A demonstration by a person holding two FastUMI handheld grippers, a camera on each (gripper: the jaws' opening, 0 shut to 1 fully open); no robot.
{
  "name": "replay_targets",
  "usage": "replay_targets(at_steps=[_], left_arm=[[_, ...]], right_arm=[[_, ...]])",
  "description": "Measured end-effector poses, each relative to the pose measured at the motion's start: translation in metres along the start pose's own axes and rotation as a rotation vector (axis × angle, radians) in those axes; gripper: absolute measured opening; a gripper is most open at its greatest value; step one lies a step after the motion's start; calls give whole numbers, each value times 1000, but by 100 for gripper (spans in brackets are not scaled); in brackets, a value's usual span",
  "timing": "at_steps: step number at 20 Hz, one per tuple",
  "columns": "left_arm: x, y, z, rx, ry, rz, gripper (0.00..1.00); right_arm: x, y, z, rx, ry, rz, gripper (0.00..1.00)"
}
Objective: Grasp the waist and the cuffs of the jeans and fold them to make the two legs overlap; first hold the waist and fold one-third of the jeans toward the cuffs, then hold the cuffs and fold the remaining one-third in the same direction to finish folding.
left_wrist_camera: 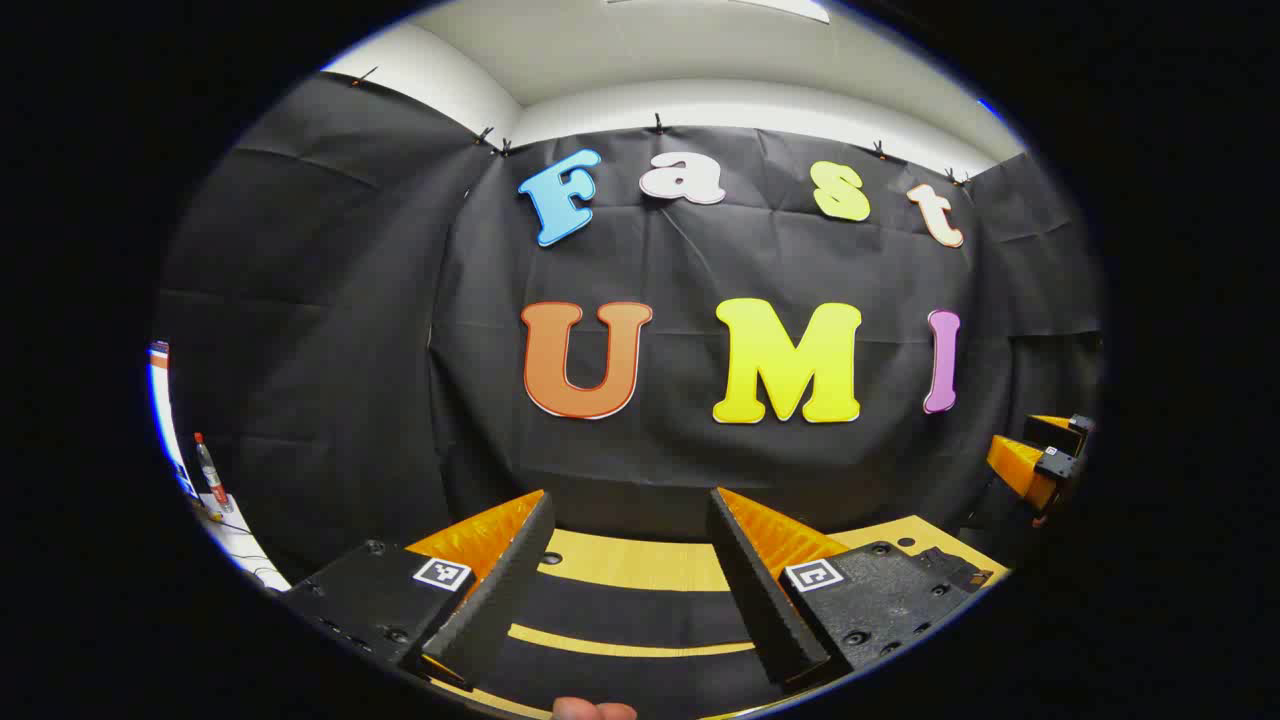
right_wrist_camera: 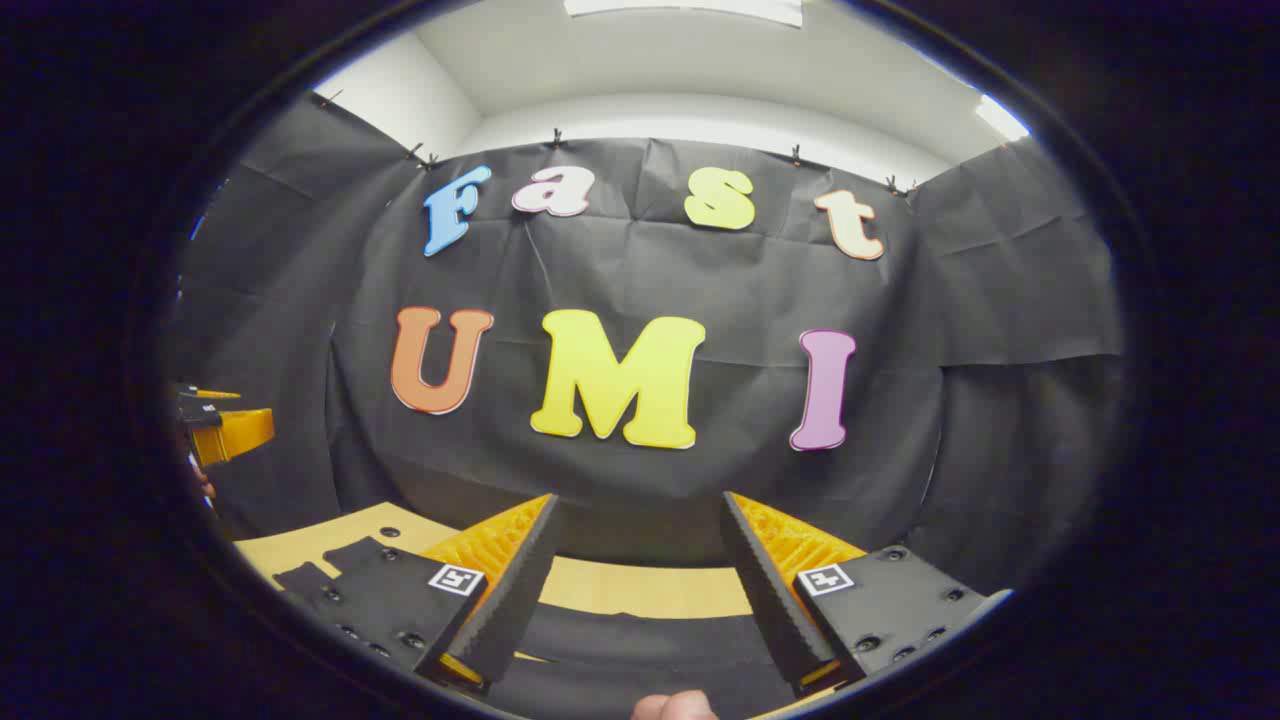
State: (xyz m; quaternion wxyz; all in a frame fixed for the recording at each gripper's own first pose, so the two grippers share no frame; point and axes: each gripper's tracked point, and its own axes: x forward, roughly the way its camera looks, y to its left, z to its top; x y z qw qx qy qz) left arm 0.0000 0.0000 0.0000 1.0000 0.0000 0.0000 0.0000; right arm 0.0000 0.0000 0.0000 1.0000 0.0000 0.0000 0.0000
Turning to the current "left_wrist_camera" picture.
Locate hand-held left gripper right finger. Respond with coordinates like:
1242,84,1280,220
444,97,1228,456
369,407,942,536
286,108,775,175
705,487,998,693

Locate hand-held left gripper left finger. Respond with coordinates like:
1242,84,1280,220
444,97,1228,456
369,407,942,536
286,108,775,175
280,490,557,693

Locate black jeans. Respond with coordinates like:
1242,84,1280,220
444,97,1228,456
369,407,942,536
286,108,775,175
470,572,791,716

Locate black backdrop cloth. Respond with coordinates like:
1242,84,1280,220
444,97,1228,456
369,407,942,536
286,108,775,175
155,70,1106,591

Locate white side table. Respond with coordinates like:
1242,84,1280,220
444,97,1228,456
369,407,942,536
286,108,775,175
190,490,293,593

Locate clear bottle with red cap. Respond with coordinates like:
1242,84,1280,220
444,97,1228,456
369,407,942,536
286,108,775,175
193,432,233,513

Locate ceiling light panel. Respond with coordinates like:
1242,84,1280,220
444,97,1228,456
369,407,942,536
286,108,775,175
610,0,831,23

